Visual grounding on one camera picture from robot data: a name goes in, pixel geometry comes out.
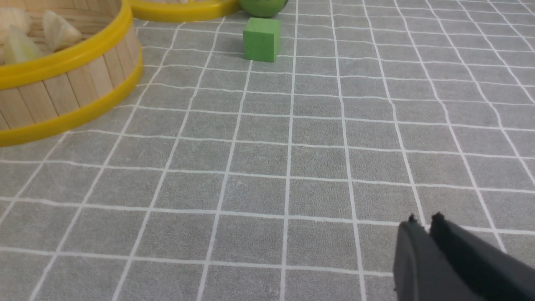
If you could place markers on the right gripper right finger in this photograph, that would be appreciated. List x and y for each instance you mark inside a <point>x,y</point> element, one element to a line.
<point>486,270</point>

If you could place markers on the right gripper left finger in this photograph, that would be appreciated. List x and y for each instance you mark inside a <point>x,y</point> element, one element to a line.
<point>421,272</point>

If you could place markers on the white dumpling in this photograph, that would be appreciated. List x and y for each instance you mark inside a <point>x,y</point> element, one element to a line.
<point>58,32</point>
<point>13,17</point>
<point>19,48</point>

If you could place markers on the woven bamboo steamer lid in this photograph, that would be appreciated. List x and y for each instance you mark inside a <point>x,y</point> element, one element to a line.
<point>179,11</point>

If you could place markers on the bamboo steamer tray yellow rim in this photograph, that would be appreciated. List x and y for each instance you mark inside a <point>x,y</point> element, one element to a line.
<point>68,88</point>

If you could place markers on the grey checkered tablecloth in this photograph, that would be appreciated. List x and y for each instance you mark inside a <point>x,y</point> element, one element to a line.
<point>225,179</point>

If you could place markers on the green cube block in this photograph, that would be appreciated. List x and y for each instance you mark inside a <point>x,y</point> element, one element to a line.
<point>261,39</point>

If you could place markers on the green toy watermelon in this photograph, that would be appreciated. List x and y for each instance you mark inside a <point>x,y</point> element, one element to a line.
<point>263,8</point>

